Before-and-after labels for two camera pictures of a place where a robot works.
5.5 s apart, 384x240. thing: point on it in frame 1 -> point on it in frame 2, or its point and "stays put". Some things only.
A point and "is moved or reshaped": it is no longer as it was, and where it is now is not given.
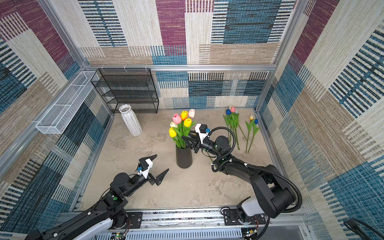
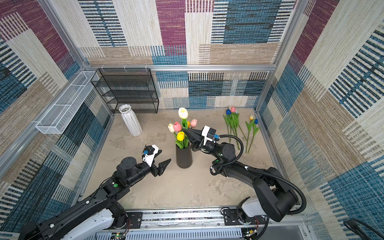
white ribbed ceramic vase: [131, 119] stays put
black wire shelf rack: [134, 87] stays put
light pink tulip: [191, 114] -> [193, 123]
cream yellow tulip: [251, 118] stays put
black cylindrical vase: [184, 157] stays put
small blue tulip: [255, 131] stays put
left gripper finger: [159, 178] -> [162, 166]
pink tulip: [177, 118] -> [177, 126]
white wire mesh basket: [56, 118] stays put
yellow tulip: [172, 132] -> [180, 136]
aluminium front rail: [211, 225] stays put
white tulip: [173, 124] is moved or reshaped
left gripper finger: [151, 157] -> [159, 151]
